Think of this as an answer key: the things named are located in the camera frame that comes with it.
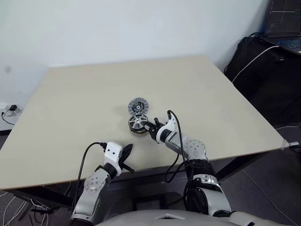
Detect tangled white floor cables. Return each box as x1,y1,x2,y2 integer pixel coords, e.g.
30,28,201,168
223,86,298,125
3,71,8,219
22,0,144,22
0,186,71,226

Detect grey robot torso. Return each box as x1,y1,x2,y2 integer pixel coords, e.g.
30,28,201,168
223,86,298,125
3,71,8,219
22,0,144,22
94,206,285,226

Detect black laptop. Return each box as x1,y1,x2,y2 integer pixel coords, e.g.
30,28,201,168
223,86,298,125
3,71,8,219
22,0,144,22
258,0,301,57

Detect thin black adapter cable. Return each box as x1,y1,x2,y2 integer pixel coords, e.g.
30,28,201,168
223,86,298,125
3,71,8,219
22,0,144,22
0,110,15,126

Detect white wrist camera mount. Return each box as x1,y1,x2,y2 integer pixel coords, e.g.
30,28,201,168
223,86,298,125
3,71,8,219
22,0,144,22
156,113,176,144
103,141,123,177

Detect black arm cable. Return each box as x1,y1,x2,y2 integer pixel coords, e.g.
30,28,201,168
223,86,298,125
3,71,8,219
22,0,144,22
74,141,108,209
164,109,189,185

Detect large black bag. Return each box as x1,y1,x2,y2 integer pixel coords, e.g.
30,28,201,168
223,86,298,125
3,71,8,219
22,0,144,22
223,35,301,127

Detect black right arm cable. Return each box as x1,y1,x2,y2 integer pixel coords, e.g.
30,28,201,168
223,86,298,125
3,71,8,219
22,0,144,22
164,109,189,185

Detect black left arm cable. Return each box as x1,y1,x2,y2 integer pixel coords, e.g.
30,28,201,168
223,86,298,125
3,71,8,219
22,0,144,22
74,141,108,209

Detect silver finned motor disc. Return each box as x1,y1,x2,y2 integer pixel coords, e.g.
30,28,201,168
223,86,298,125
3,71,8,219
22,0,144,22
127,97,150,116

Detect silver spoked rotor cap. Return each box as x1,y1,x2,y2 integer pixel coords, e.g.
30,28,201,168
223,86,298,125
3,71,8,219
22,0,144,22
128,113,149,129

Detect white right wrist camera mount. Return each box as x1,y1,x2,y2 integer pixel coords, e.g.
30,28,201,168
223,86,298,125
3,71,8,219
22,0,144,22
156,113,176,144

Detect motor stator housing copper windings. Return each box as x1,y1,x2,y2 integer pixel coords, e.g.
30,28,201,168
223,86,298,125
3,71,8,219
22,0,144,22
128,122,149,138

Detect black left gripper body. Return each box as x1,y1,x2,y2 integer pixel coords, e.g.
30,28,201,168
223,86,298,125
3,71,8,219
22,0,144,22
117,153,135,174

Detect white cable over bag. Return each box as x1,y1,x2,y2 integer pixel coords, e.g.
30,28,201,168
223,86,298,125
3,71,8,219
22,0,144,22
231,44,282,83

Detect white wall power strip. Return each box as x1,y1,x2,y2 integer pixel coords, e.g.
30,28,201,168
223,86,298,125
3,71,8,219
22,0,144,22
0,102,24,118

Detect clear table edge clamp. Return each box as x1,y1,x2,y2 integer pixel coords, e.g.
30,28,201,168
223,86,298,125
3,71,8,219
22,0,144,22
281,139,301,151

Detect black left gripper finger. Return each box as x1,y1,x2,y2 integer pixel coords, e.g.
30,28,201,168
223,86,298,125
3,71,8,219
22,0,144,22
120,146,135,163
119,144,134,156

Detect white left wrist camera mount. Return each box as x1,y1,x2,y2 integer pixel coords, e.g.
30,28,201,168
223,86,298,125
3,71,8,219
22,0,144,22
103,141,123,177

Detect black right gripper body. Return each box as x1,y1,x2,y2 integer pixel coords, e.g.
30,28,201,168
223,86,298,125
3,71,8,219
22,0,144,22
147,117,163,145

